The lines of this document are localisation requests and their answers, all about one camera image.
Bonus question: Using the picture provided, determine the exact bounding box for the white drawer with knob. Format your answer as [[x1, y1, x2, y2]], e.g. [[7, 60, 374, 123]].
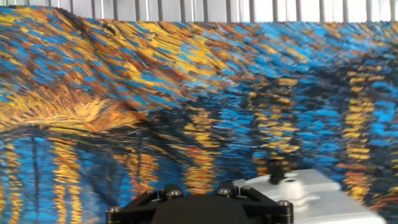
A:
[[233, 158, 387, 224]]

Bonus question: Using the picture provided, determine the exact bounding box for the starry night painted tablecloth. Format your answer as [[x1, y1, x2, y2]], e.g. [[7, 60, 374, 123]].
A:
[[0, 4, 398, 224]]

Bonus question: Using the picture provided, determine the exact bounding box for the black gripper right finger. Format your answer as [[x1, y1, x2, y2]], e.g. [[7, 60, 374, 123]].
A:
[[215, 182, 295, 224]]

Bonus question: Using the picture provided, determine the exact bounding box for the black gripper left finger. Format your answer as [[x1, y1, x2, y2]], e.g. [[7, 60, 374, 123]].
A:
[[105, 183, 185, 224]]

